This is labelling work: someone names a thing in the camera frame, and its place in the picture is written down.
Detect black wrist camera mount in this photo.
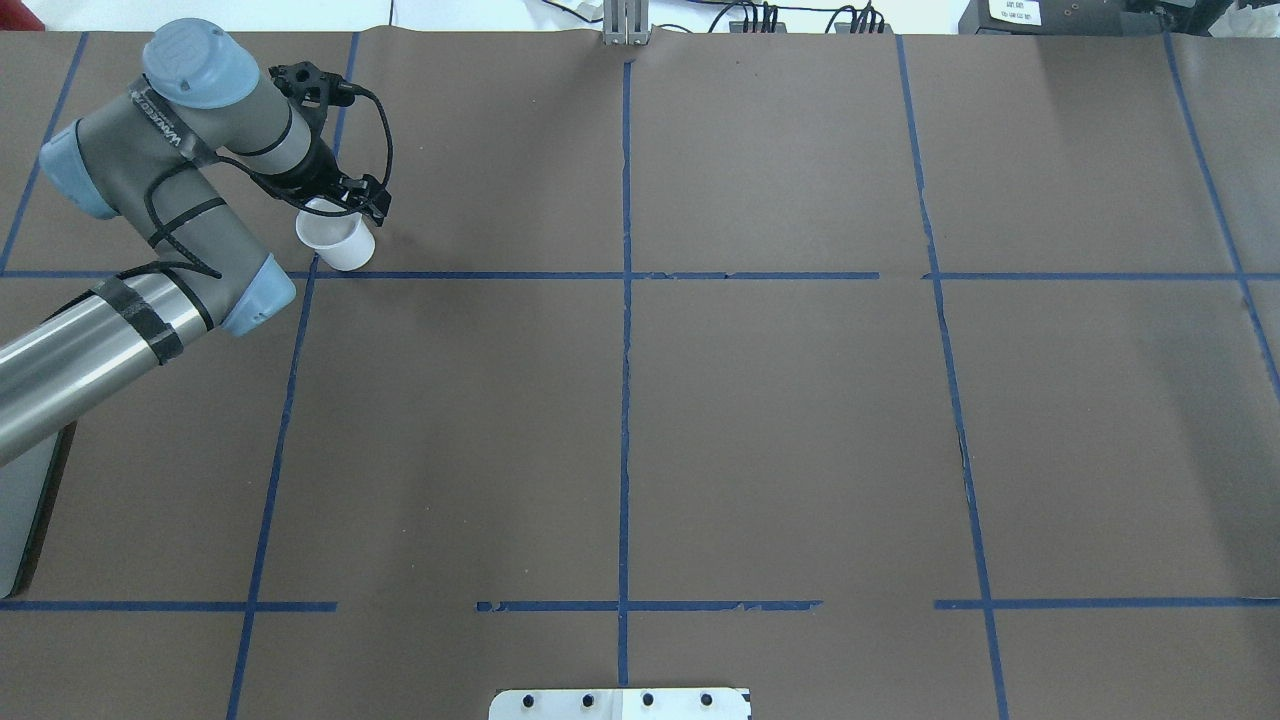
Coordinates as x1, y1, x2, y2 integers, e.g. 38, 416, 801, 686
268, 61, 357, 133

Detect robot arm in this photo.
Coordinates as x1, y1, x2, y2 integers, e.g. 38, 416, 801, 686
1, 18, 392, 462

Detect brown paper table cover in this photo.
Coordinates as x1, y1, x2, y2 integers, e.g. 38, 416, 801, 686
3, 28, 1277, 719

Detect black computer box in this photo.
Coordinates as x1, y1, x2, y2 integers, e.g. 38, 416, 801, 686
957, 1, 1240, 37

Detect white plastic cup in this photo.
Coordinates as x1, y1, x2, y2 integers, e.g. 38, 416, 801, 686
294, 213, 376, 272

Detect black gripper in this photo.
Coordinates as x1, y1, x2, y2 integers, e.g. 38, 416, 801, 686
265, 150, 392, 228

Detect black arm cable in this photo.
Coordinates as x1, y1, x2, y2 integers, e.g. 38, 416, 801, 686
60, 85, 396, 301

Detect aluminium frame post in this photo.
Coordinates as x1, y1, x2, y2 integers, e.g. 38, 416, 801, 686
602, 0, 652, 46

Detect grey closed laptop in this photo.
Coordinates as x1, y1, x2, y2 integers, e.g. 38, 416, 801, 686
1, 421, 77, 600

